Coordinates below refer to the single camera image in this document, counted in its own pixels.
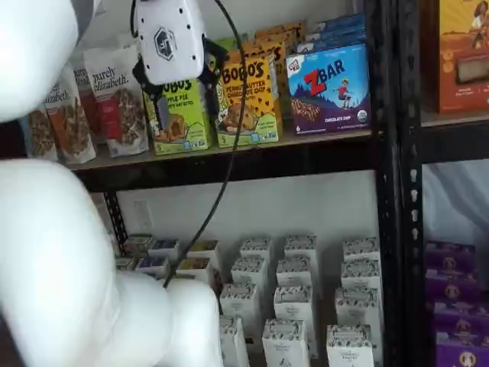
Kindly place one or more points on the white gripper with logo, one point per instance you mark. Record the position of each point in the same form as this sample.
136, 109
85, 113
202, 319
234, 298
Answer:
168, 42

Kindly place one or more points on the green Bobo's apple pie box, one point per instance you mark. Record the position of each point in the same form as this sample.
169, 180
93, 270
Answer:
191, 114
230, 43

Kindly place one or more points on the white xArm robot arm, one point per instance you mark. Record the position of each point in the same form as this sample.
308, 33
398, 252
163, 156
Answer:
57, 267

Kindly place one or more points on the yellow Bobo's peanut butter box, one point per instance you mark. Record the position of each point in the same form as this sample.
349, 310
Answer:
282, 38
256, 103
286, 26
267, 51

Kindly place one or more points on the blue ZBar chocolate chip box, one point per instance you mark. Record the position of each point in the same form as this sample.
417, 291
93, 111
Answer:
336, 41
328, 88
340, 31
340, 21

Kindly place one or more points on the small white box blue label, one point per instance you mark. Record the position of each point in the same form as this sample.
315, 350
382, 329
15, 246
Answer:
153, 265
164, 248

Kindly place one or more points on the small white box granola picture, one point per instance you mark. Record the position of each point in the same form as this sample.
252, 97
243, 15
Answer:
206, 248
196, 269

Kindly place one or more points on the small white box grey label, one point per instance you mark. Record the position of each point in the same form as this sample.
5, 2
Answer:
138, 244
125, 264

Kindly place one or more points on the white carton patterned top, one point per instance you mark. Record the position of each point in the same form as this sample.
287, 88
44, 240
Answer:
248, 271
294, 273
361, 273
349, 349
357, 306
240, 306
284, 348
236, 344
361, 248
256, 248
292, 306
300, 248

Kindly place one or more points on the black metal shelf rack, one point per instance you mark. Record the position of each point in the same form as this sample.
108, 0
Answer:
410, 267
387, 191

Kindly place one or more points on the large orange snack box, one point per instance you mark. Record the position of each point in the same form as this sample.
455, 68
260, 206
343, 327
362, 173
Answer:
458, 57

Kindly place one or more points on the purple snack box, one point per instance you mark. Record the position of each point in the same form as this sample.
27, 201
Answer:
452, 286
462, 353
462, 319
451, 256

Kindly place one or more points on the granola bag red label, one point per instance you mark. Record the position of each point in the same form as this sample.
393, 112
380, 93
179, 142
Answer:
122, 114
86, 95

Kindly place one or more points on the granola bag orange label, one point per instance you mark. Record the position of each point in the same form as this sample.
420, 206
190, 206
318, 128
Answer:
72, 134

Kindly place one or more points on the dark maroon object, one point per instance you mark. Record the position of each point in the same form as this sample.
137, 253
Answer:
11, 141

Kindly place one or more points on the white draped sheet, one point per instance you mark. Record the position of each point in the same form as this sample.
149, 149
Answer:
454, 202

